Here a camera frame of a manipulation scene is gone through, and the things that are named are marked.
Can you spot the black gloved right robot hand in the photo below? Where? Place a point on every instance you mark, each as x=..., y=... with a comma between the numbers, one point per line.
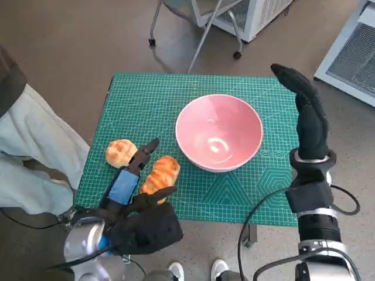
x=312, y=131

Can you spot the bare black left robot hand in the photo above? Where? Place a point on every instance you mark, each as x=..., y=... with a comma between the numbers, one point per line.
x=124, y=187

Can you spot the round toy bread bun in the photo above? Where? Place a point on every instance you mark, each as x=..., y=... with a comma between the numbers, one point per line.
x=118, y=152

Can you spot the long toy bread loaf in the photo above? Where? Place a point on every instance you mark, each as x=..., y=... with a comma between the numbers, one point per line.
x=161, y=175

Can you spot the pink bowl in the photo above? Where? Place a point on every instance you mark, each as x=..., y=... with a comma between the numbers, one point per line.
x=218, y=128

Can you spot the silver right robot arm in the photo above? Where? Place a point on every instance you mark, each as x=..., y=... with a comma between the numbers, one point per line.
x=319, y=231

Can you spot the white mesh cabinet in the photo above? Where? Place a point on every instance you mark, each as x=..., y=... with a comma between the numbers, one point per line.
x=263, y=14
x=351, y=58

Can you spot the green cutting mat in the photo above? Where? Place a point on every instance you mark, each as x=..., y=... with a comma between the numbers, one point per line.
x=164, y=105

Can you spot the white shoe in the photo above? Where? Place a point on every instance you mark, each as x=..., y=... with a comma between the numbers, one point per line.
x=176, y=270
x=219, y=269

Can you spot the person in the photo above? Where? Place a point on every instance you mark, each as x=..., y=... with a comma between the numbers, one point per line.
x=32, y=140

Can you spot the grey table leg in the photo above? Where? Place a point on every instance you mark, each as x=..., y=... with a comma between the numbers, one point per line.
x=251, y=234

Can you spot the grey wheeled chair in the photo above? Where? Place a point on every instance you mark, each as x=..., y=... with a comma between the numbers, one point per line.
x=216, y=8

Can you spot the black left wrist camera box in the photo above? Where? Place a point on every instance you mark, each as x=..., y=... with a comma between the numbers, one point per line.
x=149, y=231

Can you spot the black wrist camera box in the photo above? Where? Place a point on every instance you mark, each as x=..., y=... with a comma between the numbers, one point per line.
x=310, y=196
x=149, y=231

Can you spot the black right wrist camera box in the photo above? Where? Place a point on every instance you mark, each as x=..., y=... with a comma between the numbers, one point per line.
x=310, y=196

